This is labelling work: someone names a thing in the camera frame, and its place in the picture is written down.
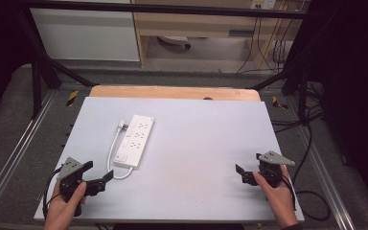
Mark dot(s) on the white object under desk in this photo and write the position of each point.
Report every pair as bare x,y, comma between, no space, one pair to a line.
176,40

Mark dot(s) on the white cabinet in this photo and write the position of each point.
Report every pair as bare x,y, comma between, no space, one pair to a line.
86,35

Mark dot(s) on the aluminium floor rail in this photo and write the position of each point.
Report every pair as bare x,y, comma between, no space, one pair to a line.
16,150
324,172

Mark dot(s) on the black metal frame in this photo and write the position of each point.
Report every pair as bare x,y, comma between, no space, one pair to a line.
159,9

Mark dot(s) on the white wall socket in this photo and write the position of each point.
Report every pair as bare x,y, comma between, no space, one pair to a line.
263,4

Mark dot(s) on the wooden table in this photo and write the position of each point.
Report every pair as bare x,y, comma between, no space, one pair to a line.
172,93

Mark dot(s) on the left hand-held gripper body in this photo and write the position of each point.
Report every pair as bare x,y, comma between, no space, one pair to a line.
71,167

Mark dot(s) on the person's left hand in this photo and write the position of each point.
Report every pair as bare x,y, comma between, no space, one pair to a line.
62,209

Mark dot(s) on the person's right hand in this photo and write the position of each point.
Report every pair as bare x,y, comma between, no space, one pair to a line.
279,199

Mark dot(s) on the white power strip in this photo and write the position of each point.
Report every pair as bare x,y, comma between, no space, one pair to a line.
135,140

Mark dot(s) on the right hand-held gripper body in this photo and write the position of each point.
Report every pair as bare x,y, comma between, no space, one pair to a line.
272,166

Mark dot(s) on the light wooden desk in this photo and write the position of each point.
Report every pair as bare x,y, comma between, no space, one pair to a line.
198,24

